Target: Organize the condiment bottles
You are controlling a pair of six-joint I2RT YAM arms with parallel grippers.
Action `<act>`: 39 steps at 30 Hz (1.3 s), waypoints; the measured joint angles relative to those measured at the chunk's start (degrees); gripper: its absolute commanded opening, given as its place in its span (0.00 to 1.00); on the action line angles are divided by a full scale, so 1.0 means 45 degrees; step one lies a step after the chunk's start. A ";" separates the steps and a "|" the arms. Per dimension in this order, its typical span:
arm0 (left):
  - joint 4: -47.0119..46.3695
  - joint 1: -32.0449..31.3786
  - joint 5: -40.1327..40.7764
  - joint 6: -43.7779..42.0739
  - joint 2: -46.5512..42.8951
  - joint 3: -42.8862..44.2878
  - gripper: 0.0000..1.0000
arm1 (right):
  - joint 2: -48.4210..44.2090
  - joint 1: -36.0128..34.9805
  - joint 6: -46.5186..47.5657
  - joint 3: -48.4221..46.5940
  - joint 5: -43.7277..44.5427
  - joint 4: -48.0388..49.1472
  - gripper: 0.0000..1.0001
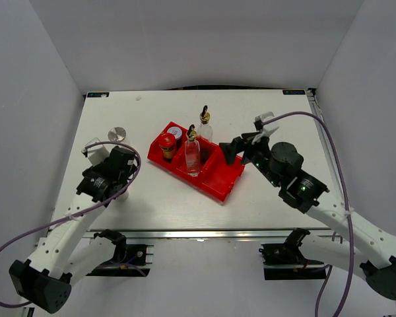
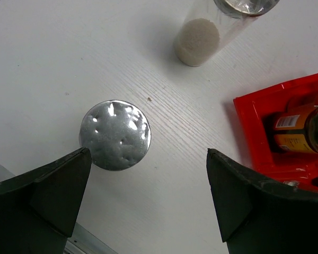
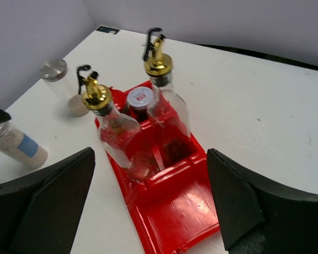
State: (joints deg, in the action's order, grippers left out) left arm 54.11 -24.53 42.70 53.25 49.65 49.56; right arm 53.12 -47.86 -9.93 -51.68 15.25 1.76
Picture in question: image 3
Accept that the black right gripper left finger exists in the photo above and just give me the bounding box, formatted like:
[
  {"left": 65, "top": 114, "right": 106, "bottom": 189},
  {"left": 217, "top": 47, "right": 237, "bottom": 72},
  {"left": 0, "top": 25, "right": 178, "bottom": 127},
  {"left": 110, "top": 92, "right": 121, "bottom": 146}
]
[{"left": 0, "top": 147, "right": 95, "bottom": 253}]

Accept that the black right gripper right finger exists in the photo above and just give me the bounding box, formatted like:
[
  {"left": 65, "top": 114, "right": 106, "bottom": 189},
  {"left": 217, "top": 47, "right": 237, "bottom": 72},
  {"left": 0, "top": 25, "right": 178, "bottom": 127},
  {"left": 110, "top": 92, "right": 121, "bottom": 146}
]
[{"left": 207, "top": 149, "right": 318, "bottom": 253}]

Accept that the clear jar with white granules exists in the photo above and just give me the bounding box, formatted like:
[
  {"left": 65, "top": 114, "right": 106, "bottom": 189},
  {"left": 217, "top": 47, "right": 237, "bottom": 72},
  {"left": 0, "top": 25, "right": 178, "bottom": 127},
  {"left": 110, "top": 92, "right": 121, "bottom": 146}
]
[{"left": 0, "top": 122, "right": 48, "bottom": 169}]

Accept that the gold-spout clear oil bottle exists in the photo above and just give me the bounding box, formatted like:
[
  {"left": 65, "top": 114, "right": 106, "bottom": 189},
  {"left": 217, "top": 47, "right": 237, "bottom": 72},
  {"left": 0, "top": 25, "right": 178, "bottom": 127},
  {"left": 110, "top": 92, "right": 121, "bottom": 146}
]
[{"left": 76, "top": 65, "right": 160, "bottom": 182}]

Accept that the gold-spout bottle with dark sauce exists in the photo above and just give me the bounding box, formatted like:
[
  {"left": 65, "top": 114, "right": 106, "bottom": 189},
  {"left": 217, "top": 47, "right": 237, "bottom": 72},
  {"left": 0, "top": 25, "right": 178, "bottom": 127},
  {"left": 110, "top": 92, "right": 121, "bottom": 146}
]
[{"left": 143, "top": 27, "right": 193, "bottom": 167}]

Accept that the white-lidded red spice jar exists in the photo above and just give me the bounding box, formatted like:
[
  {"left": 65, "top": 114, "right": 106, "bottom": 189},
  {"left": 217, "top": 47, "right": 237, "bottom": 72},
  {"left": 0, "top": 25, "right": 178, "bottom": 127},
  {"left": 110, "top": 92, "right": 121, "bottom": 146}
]
[{"left": 127, "top": 86, "right": 154, "bottom": 122}]

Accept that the silver-lidded clear jar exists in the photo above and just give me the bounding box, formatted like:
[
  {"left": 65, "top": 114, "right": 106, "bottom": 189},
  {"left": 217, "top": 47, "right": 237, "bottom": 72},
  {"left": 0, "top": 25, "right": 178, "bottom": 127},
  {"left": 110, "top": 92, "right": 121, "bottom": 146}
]
[{"left": 40, "top": 59, "right": 89, "bottom": 117}]

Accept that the red plastic organizer bin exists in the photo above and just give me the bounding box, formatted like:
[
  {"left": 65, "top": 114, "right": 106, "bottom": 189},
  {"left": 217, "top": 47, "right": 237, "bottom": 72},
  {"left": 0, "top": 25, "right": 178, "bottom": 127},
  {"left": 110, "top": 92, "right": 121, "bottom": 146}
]
[{"left": 94, "top": 80, "right": 220, "bottom": 254}]

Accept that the blue label sticker left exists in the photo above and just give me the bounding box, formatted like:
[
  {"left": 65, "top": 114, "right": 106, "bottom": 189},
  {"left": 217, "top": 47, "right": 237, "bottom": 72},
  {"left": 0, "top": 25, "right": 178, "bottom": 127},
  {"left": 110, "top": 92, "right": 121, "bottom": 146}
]
[{"left": 95, "top": 25, "right": 120, "bottom": 35}]

